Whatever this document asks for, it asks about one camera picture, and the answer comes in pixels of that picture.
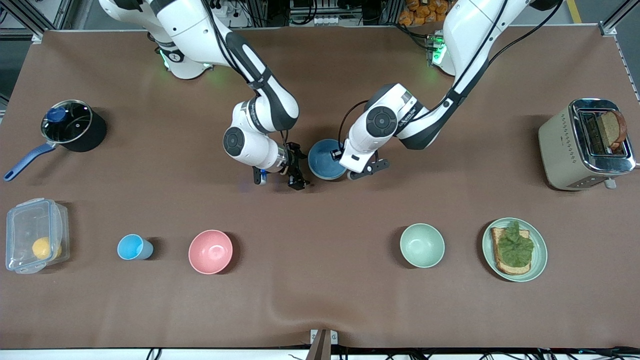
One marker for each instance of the pink bowl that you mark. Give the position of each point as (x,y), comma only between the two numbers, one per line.
(210,252)

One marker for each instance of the pale green plate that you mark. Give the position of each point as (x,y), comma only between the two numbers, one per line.
(540,255)

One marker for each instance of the brown bread slice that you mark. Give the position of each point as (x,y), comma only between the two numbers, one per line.
(612,129)

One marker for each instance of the clear plastic lidded container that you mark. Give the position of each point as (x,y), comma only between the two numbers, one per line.
(25,225)

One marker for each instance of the glass lid blue knob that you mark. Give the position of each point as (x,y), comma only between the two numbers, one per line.
(75,125)

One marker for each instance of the yellow lemon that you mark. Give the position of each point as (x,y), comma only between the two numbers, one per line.
(42,248)

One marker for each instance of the small white power strip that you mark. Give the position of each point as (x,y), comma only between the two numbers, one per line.
(327,20)

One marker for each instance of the white power strip with plugs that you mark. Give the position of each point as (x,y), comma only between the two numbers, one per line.
(225,7)

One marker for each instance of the bag of orange buns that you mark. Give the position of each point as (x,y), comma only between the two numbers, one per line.
(422,12)

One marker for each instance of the pale green bowl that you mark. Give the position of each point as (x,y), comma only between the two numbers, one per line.
(422,246)

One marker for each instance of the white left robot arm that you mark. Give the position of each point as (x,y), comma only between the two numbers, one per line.
(380,122)

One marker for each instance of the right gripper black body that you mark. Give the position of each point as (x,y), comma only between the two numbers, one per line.
(294,161)

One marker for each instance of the green lettuce leaf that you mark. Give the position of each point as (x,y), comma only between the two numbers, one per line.
(515,247)

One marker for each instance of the metal table edge bracket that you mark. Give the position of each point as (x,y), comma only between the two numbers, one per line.
(324,345)

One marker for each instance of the toast slice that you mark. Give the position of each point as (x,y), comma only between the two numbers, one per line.
(512,270)

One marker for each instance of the beige chrome toaster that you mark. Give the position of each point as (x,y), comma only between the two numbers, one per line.
(557,150)

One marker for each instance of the blue bowl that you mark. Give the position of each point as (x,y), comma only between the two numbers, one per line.
(322,162)

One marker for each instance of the light blue cup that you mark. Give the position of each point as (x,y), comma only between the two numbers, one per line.
(131,247)

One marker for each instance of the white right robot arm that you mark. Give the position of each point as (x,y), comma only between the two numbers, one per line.
(252,147)

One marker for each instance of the aluminium frame post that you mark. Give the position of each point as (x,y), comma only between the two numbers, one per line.
(62,12)

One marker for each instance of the aluminium frame rail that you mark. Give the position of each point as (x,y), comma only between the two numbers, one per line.
(612,25)

